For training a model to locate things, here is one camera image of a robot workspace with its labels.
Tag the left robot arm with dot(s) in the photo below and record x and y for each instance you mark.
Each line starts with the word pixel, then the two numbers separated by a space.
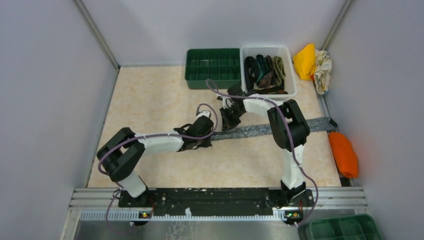
pixel 120 155

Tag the yellow cloth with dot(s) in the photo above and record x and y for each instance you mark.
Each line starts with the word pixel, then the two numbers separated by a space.
pixel 304 62

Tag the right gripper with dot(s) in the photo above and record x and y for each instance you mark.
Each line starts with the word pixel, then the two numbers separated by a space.
pixel 226 122

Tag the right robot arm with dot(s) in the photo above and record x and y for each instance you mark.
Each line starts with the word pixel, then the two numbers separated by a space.
pixel 289 130

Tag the grey floral tie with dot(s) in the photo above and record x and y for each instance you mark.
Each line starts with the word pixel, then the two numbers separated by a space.
pixel 320 124

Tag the cream patterned cloth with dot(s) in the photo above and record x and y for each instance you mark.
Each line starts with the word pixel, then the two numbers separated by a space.
pixel 322 74

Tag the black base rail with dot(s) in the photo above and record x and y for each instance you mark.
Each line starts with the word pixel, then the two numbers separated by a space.
pixel 214 202

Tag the orange cloth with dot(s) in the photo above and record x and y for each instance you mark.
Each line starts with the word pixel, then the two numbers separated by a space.
pixel 344 155

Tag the teal tie in basket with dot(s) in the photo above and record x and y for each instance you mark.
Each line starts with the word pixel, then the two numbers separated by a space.
pixel 262 66

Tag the green crate bottom right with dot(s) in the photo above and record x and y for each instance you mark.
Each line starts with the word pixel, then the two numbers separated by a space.
pixel 350 227

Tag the white plastic basket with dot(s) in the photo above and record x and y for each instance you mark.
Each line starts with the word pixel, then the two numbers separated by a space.
pixel 269 52

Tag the black tie in basket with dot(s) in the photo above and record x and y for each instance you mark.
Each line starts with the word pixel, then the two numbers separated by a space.
pixel 251 72

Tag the brown patterned tie in basket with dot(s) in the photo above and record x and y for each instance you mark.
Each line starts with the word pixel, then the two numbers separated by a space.
pixel 268 84

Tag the green divided organizer tray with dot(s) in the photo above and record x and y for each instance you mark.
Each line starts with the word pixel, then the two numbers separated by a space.
pixel 222 65

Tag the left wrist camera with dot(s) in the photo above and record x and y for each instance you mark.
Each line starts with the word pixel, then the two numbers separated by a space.
pixel 204 113

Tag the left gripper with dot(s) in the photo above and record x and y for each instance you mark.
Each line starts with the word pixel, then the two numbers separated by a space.
pixel 207 143

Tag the olive tie in basket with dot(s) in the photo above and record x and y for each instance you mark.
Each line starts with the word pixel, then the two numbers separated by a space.
pixel 279 74

